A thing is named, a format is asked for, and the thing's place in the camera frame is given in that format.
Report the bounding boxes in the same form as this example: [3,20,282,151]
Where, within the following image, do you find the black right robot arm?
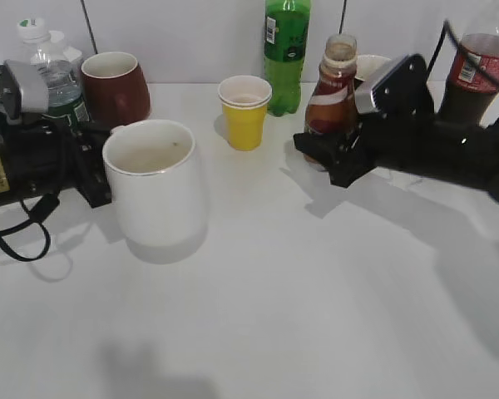
[294,114,499,203]

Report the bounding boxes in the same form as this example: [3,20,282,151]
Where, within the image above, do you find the green soda bottle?
[264,0,311,116]

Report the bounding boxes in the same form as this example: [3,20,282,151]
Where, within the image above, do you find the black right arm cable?
[425,18,499,126]

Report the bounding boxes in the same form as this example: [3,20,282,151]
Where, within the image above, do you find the white bottle behind water bottle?
[49,30,83,67]

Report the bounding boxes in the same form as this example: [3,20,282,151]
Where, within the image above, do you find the cola bottle red label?
[437,0,499,126]

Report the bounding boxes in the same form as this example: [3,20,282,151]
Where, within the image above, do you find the dark red ceramic mug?
[81,52,151,128]

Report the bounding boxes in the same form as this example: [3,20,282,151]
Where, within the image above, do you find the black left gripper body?
[37,118,111,208]

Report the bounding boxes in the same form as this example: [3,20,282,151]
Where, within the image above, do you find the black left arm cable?
[0,193,62,262]

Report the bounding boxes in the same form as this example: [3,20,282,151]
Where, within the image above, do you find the black ceramic mug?
[354,54,391,84]

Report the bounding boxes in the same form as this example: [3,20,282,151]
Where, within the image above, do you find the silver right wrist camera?
[354,53,435,121]

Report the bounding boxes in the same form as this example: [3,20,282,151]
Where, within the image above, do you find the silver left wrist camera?
[0,59,49,121]

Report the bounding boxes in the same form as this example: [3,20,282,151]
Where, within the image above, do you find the white ceramic mug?
[102,120,209,247]

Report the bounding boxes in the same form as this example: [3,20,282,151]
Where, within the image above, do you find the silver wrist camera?
[354,53,435,121]
[0,59,49,121]

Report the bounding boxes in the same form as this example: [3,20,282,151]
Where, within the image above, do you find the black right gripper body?
[324,118,395,187]

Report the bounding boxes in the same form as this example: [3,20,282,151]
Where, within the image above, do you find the brown coffee drink bottle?
[304,34,358,135]

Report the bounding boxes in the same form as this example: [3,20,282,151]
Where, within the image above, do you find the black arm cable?
[425,18,499,126]
[0,193,62,262]

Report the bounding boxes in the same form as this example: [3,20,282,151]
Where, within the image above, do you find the clear water bottle green label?
[17,17,91,127]

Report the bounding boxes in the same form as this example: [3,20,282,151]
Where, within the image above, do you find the yellow paper cup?
[218,75,272,151]

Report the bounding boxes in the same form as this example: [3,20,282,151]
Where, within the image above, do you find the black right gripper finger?
[303,154,331,172]
[293,133,349,156]

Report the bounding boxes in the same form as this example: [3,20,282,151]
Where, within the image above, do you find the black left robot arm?
[0,111,111,209]

